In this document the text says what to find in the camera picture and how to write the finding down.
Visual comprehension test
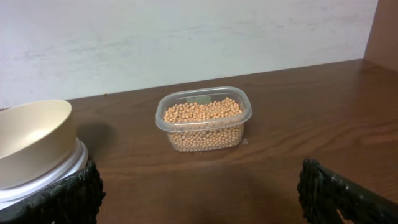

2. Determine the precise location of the tan soybeans pile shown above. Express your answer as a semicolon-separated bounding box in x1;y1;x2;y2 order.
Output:
163;97;244;152

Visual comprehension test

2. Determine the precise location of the clear plastic container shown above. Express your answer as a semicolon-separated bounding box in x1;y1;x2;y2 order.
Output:
155;86;252;152

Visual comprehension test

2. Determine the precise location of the cream round bowl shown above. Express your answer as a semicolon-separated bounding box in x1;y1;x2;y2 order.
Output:
1;100;76;189

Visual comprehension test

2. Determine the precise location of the white digital kitchen scale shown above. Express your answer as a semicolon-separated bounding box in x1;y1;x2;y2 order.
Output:
1;138;88;210

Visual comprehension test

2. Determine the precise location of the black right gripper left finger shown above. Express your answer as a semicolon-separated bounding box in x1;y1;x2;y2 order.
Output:
1;161;106;224

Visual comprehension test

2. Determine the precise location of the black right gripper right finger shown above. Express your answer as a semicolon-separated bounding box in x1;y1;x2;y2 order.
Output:
297;159;397;224

